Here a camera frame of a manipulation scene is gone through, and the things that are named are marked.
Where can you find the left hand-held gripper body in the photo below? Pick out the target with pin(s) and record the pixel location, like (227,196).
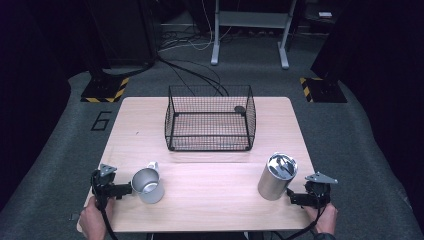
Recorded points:
(103,186)

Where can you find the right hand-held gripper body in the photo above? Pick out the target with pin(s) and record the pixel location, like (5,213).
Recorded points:
(320,192)

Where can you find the tall stainless steel cylinder cup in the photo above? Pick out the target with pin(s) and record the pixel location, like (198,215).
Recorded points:
(274,186)

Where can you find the person's right hand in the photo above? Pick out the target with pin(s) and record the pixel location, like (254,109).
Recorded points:
(325,220)

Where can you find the person's left hand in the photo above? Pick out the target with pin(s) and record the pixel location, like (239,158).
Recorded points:
(93,220)

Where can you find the small black round disc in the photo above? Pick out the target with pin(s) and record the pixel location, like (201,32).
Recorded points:
(239,109)

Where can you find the dark stand column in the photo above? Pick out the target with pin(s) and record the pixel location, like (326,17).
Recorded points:
(123,33)

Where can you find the small white device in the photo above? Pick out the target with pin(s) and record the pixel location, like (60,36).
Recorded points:
(325,14)

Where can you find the black yellow striped base plate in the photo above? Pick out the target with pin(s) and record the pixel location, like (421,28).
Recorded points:
(105,89)
(325,90)

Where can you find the grey metal stand frame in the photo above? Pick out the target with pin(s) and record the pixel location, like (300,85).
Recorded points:
(253,19)

